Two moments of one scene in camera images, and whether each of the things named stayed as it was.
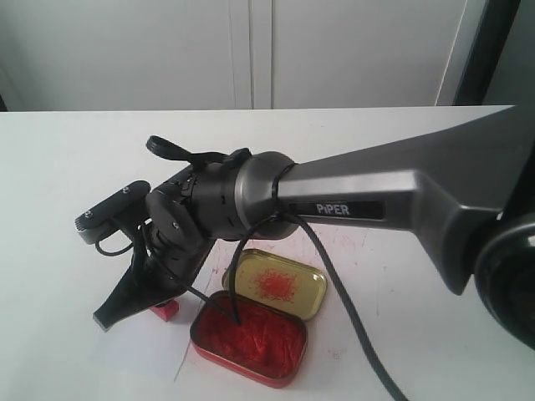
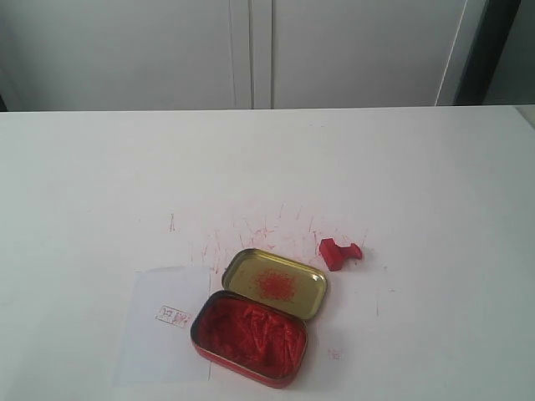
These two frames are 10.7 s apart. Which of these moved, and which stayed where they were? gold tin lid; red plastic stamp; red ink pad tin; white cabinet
Moved: red plastic stamp
Stayed: red ink pad tin; gold tin lid; white cabinet
